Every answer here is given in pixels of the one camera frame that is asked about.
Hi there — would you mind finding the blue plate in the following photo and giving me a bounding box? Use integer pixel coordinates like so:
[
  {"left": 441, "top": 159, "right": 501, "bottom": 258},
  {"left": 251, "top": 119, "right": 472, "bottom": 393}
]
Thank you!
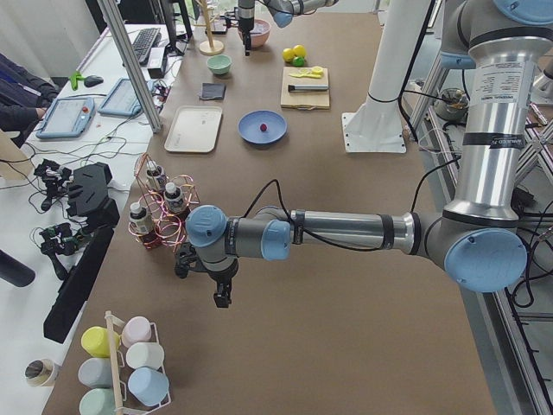
[{"left": 238, "top": 110, "right": 288, "bottom": 145}]

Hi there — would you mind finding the silver robot arm near bottles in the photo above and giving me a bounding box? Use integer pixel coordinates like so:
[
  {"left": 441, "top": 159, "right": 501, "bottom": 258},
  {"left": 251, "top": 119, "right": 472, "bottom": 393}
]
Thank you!
[{"left": 175, "top": 1, "right": 552, "bottom": 308}]

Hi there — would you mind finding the pink bowl with ice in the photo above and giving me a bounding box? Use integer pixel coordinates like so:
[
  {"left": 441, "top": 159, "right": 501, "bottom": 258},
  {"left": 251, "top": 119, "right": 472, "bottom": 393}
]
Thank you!
[{"left": 250, "top": 18, "right": 270, "bottom": 49}]

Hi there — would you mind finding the wooden mug tree stand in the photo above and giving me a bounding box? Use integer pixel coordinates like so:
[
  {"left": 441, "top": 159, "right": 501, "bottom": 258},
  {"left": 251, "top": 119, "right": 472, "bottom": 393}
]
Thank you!
[{"left": 195, "top": 0, "right": 225, "bottom": 56}]

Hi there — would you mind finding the green bowl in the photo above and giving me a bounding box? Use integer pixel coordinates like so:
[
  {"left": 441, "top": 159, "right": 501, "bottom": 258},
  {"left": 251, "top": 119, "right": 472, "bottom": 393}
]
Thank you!
[{"left": 207, "top": 54, "right": 232, "bottom": 75}]

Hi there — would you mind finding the yellow lemon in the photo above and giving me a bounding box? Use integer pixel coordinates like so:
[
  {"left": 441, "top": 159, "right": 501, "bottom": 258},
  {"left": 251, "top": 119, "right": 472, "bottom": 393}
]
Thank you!
[
  {"left": 282, "top": 48, "right": 296, "bottom": 62},
  {"left": 292, "top": 44, "right": 307, "bottom": 58}
]

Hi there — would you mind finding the green lime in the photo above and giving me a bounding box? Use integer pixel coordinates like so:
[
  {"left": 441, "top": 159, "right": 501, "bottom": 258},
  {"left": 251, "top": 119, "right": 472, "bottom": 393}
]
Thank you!
[{"left": 291, "top": 56, "right": 305, "bottom": 67}]

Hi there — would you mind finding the grey folded cloth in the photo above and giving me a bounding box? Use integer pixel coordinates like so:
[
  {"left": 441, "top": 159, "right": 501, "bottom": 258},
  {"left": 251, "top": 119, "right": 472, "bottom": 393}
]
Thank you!
[{"left": 199, "top": 83, "right": 226, "bottom": 100}]

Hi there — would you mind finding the yellow peeler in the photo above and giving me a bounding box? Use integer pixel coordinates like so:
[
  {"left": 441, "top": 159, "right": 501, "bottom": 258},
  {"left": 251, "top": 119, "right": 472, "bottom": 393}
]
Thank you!
[{"left": 289, "top": 66, "right": 325, "bottom": 79}]

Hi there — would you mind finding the wooden cutting board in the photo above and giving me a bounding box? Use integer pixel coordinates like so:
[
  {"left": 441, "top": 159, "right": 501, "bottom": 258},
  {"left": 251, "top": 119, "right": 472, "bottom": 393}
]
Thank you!
[{"left": 280, "top": 67, "right": 330, "bottom": 110}]

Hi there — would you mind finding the pink cup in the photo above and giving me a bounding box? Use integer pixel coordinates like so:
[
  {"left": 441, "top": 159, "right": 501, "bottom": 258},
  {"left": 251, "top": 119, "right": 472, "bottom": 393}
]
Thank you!
[{"left": 121, "top": 316, "right": 151, "bottom": 348}]

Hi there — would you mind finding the white cup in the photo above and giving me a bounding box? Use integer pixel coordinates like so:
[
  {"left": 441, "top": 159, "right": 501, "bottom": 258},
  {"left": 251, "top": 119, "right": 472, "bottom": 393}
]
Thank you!
[{"left": 125, "top": 342, "right": 165, "bottom": 370}]

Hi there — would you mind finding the black keyboard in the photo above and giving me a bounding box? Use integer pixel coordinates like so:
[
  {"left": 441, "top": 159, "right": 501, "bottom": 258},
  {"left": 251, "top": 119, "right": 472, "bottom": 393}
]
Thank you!
[{"left": 132, "top": 28, "right": 161, "bottom": 66}]

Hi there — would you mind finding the beige tray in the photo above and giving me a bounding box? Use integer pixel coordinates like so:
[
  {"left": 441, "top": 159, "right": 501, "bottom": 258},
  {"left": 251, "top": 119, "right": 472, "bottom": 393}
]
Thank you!
[{"left": 164, "top": 105, "right": 223, "bottom": 153}]

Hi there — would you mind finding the white cup rack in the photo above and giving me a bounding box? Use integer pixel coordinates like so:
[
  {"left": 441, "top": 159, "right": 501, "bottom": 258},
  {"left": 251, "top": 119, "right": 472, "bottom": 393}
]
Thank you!
[{"left": 105, "top": 310, "right": 172, "bottom": 414}]

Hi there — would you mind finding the blue cup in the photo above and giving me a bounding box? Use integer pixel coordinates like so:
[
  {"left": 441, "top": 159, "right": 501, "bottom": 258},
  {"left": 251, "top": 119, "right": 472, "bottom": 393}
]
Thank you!
[{"left": 128, "top": 367, "right": 169, "bottom": 406}]

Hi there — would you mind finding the dark drink bottle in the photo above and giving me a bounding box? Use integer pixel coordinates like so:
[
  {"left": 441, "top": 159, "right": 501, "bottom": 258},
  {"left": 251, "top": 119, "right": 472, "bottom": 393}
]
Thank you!
[
  {"left": 129, "top": 201, "right": 157, "bottom": 249},
  {"left": 163, "top": 182, "right": 189, "bottom": 217},
  {"left": 146, "top": 160, "right": 167, "bottom": 192}
]

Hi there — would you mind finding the yellow cup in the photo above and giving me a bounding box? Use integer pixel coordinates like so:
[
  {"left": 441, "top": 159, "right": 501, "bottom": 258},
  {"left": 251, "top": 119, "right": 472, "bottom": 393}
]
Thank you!
[{"left": 80, "top": 326, "right": 110, "bottom": 358}]

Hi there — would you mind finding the blue teach pendant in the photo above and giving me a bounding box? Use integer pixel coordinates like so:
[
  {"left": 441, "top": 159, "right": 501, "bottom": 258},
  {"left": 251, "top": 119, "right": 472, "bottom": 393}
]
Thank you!
[
  {"left": 36, "top": 97, "right": 95, "bottom": 140},
  {"left": 98, "top": 78, "right": 142, "bottom": 118}
]

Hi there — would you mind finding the grey cup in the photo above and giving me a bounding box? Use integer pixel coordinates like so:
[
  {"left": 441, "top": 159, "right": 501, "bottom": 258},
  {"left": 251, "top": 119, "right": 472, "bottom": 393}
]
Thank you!
[{"left": 78, "top": 357, "right": 112, "bottom": 388}]

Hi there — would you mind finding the white pillar with base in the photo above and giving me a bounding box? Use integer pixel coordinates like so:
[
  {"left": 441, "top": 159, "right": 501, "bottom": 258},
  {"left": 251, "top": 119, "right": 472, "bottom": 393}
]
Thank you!
[{"left": 342, "top": 0, "right": 434, "bottom": 153}]

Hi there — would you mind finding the mint green cup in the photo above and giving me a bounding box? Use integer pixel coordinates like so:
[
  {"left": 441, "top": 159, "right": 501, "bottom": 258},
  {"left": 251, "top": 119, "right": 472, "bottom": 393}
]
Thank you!
[{"left": 79, "top": 388, "right": 115, "bottom": 415}]

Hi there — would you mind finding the tape roll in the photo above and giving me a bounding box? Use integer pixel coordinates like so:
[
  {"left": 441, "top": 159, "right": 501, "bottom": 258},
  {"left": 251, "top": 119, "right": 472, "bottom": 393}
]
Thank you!
[{"left": 24, "top": 359, "right": 60, "bottom": 387}]

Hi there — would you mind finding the seated person dark hair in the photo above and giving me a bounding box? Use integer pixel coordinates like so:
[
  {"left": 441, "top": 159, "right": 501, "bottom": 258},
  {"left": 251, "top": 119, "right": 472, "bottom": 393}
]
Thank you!
[{"left": 1, "top": 54, "right": 58, "bottom": 132}]

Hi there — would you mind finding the black handled knife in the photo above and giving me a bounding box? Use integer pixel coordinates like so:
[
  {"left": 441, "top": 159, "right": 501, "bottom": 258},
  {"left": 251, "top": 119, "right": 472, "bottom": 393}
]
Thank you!
[{"left": 287, "top": 84, "right": 329, "bottom": 93}]

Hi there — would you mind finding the copper wire bottle rack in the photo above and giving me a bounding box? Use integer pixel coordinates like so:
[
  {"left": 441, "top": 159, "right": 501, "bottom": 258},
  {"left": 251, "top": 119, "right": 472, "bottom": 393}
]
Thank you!
[{"left": 128, "top": 153, "right": 200, "bottom": 252}]

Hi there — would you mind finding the aluminium frame post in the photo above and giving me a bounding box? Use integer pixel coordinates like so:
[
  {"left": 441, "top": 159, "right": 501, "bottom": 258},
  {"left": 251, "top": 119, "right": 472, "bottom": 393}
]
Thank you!
[{"left": 98, "top": 0, "right": 162, "bottom": 133}]

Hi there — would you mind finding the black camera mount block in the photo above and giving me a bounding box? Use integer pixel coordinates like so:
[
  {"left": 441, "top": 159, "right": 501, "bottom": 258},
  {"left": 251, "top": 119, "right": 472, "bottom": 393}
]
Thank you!
[{"left": 67, "top": 162, "right": 120, "bottom": 232}]

